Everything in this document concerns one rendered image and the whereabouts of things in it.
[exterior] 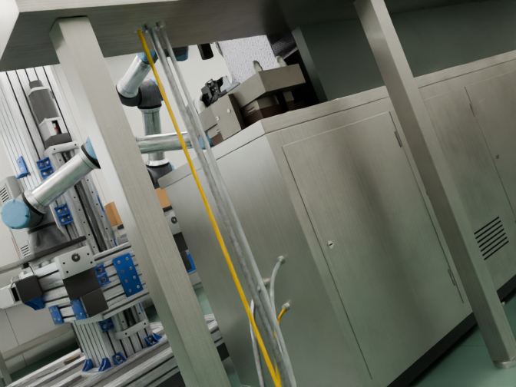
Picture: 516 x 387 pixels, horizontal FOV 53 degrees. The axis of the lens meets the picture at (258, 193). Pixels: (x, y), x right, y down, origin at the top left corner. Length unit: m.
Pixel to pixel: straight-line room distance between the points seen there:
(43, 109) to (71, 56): 1.58
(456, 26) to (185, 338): 1.72
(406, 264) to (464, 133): 0.64
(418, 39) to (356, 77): 0.41
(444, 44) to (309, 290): 1.15
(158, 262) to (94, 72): 0.36
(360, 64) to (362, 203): 0.47
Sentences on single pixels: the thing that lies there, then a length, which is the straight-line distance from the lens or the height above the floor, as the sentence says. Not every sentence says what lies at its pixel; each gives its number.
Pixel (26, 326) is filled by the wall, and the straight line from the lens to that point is 5.05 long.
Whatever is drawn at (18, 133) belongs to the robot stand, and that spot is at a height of 1.37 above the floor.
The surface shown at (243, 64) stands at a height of 1.14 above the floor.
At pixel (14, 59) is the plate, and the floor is 1.14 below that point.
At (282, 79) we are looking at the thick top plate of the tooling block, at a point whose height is 0.99.
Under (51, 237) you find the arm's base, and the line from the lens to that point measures 2.28.
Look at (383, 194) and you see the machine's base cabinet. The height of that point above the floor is 0.58.
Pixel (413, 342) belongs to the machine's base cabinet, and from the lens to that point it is 1.64.
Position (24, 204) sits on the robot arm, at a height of 1.00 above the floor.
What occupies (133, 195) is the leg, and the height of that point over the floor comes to 0.80.
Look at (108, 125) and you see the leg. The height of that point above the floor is 0.93.
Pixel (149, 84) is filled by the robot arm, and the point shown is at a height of 1.37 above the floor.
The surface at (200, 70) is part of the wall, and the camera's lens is 6.36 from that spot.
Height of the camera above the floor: 0.72
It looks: level
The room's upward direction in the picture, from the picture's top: 21 degrees counter-clockwise
